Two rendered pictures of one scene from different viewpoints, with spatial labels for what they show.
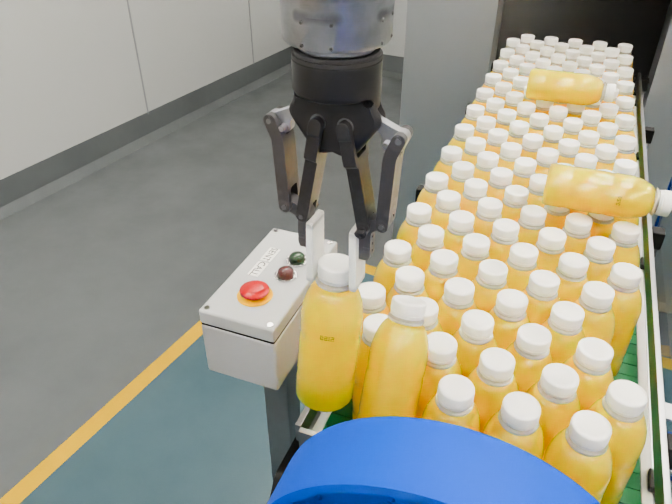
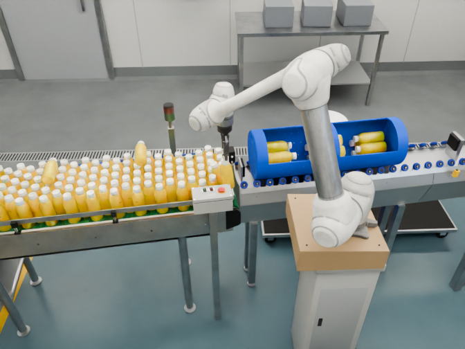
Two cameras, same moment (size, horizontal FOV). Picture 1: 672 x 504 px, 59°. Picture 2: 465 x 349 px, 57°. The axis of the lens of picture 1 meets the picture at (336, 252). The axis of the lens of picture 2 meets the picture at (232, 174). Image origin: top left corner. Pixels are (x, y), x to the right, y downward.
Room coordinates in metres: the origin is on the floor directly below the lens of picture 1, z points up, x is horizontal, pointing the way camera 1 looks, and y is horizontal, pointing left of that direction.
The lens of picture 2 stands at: (1.36, 1.55, 2.52)
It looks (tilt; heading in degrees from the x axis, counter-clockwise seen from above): 39 degrees down; 239
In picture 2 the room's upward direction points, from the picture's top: straight up
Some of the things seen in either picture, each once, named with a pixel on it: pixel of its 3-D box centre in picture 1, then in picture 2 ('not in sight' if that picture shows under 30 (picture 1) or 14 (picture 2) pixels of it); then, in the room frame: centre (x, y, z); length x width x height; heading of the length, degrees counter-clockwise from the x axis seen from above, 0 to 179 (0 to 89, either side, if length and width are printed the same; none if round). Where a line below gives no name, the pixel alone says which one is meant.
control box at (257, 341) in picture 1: (275, 302); (212, 199); (0.62, 0.08, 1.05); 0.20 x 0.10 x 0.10; 158
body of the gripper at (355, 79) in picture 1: (336, 99); (224, 131); (0.50, 0.00, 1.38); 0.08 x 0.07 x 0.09; 68
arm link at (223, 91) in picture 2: not in sight; (222, 99); (0.51, 0.00, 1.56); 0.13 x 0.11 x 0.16; 27
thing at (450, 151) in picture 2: not in sight; (453, 146); (-0.91, 0.38, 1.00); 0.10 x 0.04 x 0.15; 68
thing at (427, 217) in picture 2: not in sight; (350, 215); (-0.75, -0.13, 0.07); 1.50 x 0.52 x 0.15; 151
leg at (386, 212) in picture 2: not in sight; (381, 223); (-0.68, 0.21, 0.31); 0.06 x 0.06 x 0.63; 68
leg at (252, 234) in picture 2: not in sight; (252, 255); (0.29, -0.02, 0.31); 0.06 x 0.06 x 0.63; 68
